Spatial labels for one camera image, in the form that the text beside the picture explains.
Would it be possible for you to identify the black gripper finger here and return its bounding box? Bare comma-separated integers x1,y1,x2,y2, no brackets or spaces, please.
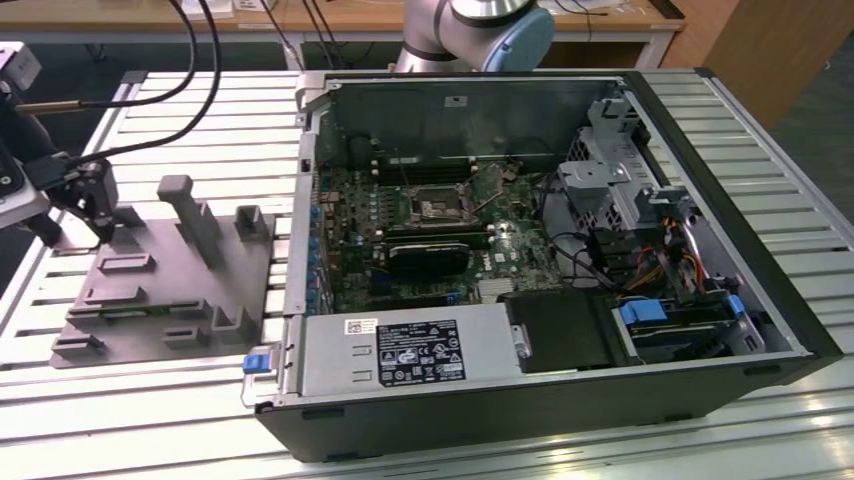
30,212,67,250
64,158,122,247

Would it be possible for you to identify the CPU socket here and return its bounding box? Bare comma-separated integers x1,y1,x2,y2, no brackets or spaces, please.
406,185,479,224

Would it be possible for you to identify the grey parts rack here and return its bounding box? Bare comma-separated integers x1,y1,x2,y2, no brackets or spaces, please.
50,174,279,371

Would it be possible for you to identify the silver power supply black label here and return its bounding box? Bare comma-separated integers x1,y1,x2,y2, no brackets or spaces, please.
283,302,522,399

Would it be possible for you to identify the black graphics card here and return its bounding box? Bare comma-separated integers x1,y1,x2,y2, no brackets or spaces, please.
383,241,475,281

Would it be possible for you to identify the small silver chipset heatsink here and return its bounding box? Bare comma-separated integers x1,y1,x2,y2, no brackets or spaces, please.
478,278,521,302

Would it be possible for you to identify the green motherboard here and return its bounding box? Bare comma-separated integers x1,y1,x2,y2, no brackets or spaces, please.
313,159,569,316

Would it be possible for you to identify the black open PC case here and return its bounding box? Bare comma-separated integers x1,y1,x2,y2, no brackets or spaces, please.
253,68,844,464

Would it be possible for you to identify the black plastic shroud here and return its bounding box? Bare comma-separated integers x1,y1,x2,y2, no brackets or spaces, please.
498,288,626,375

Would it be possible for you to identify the silver metal drive cage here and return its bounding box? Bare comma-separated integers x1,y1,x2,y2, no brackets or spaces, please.
557,124,673,236

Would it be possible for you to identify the hard disk in blue carrier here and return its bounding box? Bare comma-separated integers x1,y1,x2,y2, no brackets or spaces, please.
612,294,753,364

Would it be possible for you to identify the wooden cabinet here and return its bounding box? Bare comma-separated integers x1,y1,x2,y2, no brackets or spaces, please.
666,0,854,130

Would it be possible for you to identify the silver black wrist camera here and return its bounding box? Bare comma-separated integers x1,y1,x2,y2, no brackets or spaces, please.
0,144,52,229

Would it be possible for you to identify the grey mounted camera box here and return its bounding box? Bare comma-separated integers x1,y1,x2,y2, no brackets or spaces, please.
0,42,43,92

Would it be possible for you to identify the black camera cable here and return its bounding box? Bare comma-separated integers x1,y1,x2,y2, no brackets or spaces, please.
66,0,223,169
16,0,201,115

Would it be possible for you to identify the blue case release handle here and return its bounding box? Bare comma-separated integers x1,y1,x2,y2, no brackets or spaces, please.
243,351,278,376

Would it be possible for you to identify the metal socket cover frame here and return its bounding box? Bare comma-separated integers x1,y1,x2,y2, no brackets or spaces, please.
470,161,515,198

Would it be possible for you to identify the black internal cable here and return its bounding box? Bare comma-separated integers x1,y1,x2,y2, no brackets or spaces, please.
541,172,630,292

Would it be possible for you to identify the grey plastic drive bracket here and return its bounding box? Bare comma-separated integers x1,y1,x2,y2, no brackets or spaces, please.
586,97,653,144

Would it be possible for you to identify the wooden desk white frame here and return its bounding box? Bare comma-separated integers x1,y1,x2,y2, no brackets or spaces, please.
0,0,689,71

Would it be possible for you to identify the orange yellow wire bundle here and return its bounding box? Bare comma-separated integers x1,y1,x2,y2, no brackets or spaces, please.
633,247,710,294

